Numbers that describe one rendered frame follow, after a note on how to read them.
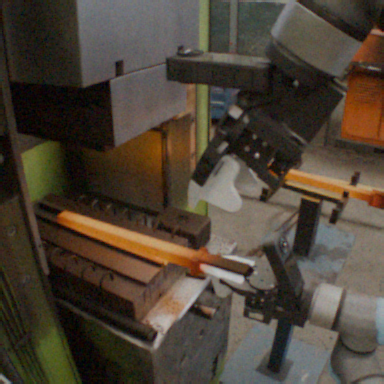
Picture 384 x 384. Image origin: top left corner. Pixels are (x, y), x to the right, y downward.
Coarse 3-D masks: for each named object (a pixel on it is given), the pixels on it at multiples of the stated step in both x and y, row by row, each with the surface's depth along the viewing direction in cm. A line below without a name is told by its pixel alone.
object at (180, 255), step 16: (80, 224) 81; (96, 224) 81; (112, 240) 78; (128, 240) 75; (144, 240) 75; (160, 240) 75; (160, 256) 73; (176, 256) 71; (192, 256) 70; (208, 256) 69; (192, 272) 69; (240, 272) 65
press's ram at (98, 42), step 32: (0, 0) 43; (32, 0) 41; (64, 0) 39; (96, 0) 40; (128, 0) 45; (160, 0) 51; (192, 0) 59; (32, 32) 43; (64, 32) 41; (96, 32) 42; (128, 32) 47; (160, 32) 54; (192, 32) 62; (32, 64) 45; (64, 64) 43; (96, 64) 44; (128, 64) 49
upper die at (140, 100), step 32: (160, 64) 56; (32, 96) 55; (64, 96) 52; (96, 96) 49; (128, 96) 51; (160, 96) 58; (32, 128) 59; (64, 128) 55; (96, 128) 51; (128, 128) 53
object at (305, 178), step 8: (288, 176) 116; (296, 176) 114; (304, 176) 113; (312, 176) 113; (312, 184) 112; (320, 184) 110; (328, 184) 109; (336, 184) 108; (344, 184) 108; (336, 192) 108; (352, 192) 105; (360, 192) 104; (368, 192) 104; (376, 192) 102; (368, 200) 103; (376, 200) 102
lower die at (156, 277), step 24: (48, 216) 86; (96, 216) 88; (48, 240) 79; (72, 240) 79; (96, 240) 79; (168, 240) 80; (48, 264) 75; (72, 264) 74; (96, 264) 74; (120, 264) 73; (144, 264) 73; (168, 264) 75; (96, 288) 69; (120, 288) 68; (144, 288) 68; (168, 288) 77; (120, 312) 69; (144, 312) 70
